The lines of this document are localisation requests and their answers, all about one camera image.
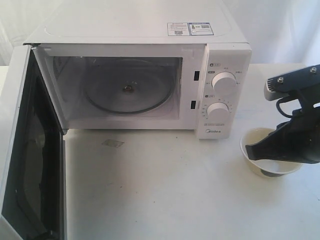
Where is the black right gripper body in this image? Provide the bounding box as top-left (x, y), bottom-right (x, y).
top-left (276, 87), bottom-right (320, 164)

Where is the cream ceramic bowl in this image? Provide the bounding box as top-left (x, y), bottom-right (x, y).
top-left (240, 127), bottom-right (303, 178)

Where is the white microwave door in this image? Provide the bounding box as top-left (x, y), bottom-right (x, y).
top-left (0, 45), bottom-right (67, 240)

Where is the glass microwave turntable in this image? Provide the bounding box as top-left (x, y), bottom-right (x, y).
top-left (84, 58), bottom-right (175, 115)

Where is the white microwave oven body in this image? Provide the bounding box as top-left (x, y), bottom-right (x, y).
top-left (25, 0), bottom-right (252, 140)

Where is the lower white control knob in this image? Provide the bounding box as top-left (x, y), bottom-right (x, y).
top-left (206, 102), bottom-right (229, 121)

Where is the white control knob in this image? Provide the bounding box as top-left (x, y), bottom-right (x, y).
top-left (211, 71), bottom-right (237, 97)
top-left (206, 102), bottom-right (229, 121)

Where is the upper white control knob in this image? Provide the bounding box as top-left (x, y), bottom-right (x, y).
top-left (211, 71), bottom-right (237, 97)

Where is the blue white warning sticker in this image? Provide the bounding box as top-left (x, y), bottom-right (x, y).
top-left (167, 22), bottom-right (214, 36)

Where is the black camera cable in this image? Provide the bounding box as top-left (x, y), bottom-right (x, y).
top-left (275, 96), bottom-right (301, 118)

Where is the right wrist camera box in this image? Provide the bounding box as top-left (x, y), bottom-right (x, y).
top-left (264, 64), bottom-right (320, 101)

